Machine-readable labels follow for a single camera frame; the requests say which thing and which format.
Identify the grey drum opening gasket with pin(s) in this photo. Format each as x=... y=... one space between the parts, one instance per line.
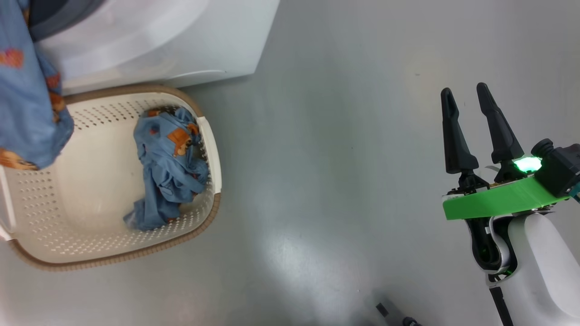
x=59 y=16

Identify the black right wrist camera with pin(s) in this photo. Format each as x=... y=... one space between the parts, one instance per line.
x=562 y=170

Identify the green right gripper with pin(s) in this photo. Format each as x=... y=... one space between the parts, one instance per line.
x=494 y=201

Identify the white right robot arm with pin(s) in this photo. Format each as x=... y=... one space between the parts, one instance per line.
x=539 y=262

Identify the blue cartoon print garment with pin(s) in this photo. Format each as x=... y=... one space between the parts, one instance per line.
x=167 y=167
x=27 y=99

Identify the round white drain filter cover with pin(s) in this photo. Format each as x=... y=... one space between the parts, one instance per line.
x=199 y=78

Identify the white washing machine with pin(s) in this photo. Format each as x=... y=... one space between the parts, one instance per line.
x=181 y=40

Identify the cream perforated laundry basket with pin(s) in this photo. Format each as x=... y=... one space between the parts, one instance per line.
x=90 y=190

